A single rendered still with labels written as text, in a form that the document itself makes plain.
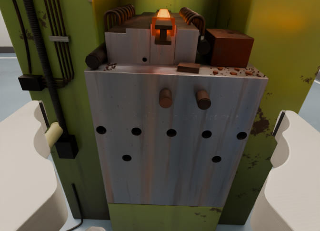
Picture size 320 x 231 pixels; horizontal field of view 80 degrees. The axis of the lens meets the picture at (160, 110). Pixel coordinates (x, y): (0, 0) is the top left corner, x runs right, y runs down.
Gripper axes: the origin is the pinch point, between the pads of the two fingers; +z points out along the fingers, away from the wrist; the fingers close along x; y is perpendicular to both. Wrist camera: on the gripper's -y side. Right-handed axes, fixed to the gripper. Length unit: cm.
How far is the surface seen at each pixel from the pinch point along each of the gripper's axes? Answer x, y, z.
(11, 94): -172, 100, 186
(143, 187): -4, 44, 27
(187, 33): 5.1, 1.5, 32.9
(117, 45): -9.9, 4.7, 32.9
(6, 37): -284, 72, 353
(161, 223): 2, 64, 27
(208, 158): 13.5, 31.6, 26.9
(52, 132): -36, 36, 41
